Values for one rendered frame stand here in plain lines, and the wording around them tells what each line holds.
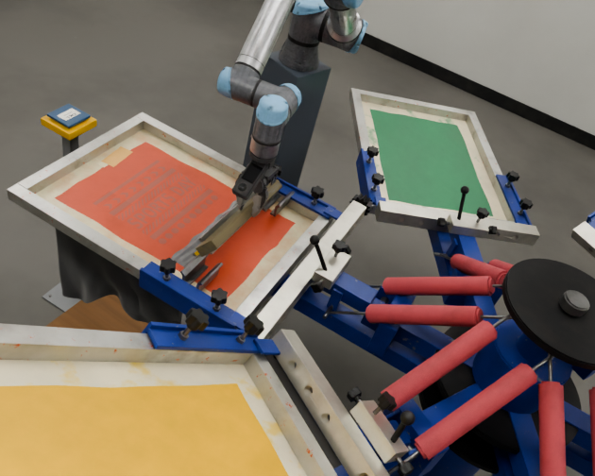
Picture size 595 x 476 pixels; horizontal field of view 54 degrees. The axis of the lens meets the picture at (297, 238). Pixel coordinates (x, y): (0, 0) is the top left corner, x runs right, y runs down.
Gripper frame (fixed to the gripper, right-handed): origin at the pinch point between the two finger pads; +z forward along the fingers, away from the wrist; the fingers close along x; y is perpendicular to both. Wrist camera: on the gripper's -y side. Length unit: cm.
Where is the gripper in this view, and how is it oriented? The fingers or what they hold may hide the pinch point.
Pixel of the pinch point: (246, 211)
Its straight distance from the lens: 165.5
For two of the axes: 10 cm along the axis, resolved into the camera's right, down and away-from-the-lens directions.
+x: -8.5, -4.7, 2.1
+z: -2.2, 7.1, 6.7
